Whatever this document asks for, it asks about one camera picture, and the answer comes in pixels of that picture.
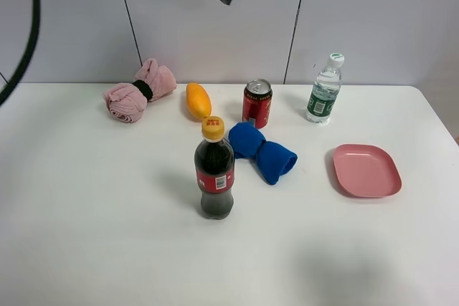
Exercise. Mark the blue rolled towel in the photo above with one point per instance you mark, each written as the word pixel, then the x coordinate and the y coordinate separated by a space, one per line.
pixel 272 159

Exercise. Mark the water bottle green label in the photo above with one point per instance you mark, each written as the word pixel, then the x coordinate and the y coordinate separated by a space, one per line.
pixel 325 90

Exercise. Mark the pink square plate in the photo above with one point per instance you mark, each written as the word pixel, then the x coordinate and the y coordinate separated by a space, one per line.
pixel 366 171

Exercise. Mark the red soda can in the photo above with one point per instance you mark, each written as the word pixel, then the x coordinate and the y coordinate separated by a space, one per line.
pixel 256 103

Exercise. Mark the cola bottle yellow cap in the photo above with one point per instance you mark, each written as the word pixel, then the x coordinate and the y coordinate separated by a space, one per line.
pixel 214 161

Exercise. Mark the yellow mango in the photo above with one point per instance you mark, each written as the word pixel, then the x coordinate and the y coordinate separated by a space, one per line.
pixel 198 101

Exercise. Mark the pink rolled towel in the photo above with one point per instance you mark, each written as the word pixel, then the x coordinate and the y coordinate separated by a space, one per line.
pixel 127 102

